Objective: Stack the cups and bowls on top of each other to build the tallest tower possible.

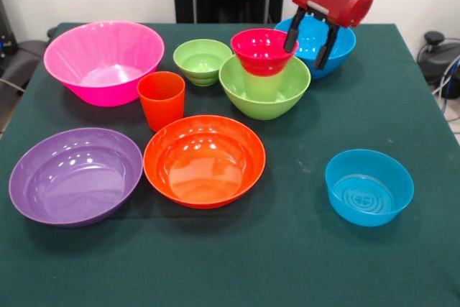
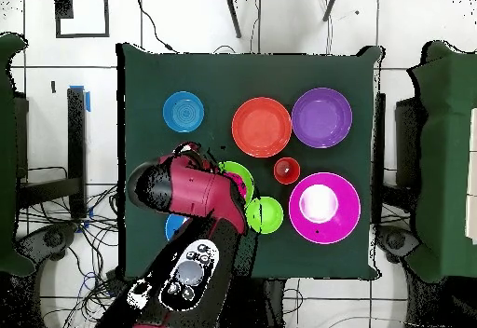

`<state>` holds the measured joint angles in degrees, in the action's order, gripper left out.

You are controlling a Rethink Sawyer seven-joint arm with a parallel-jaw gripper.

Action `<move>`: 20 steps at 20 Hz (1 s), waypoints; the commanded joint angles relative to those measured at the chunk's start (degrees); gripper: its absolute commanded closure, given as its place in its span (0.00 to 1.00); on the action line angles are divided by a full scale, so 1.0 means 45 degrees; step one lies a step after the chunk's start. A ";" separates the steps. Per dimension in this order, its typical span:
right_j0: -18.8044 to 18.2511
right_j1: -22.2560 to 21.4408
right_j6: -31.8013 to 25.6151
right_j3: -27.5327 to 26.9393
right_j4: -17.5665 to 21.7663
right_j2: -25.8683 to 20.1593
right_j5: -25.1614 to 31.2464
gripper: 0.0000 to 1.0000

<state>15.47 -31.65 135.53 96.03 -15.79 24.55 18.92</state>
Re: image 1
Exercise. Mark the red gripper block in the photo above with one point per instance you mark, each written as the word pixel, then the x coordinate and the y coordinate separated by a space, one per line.
pixel 330 1

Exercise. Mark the large blue bowl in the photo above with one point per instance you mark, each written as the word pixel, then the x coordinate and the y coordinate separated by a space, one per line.
pixel 341 48

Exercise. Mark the small crimson bowl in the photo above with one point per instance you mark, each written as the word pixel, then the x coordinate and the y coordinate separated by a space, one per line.
pixel 262 62

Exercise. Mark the light green cup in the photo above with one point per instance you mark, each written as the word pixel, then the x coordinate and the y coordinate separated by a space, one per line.
pixel 262 87

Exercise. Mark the small blue bowl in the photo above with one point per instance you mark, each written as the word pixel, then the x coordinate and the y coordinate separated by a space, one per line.
pixel 370 195

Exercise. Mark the black computer tower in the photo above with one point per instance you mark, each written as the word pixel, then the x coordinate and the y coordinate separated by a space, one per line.
pixel 7 34

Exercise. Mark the medium green bowl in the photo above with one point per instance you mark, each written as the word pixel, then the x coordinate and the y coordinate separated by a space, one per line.
pixel 262 109

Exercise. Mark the small green bowl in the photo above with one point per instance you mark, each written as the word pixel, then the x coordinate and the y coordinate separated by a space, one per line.
pixel 201 59

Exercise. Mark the orange cup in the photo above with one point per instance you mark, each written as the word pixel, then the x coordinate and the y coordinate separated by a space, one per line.
pixel 161 105

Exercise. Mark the wide orange bowl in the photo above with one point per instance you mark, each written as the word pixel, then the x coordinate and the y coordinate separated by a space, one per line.
pixel 205 170

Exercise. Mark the large pink bowl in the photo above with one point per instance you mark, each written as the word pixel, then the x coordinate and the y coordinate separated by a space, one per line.
pixel 104 69

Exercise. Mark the dark green tablecloth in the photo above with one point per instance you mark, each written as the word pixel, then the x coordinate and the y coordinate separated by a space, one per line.
pixel 230 267

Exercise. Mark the wide purple bowl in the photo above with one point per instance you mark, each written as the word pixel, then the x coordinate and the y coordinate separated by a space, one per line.
pixel 75 184

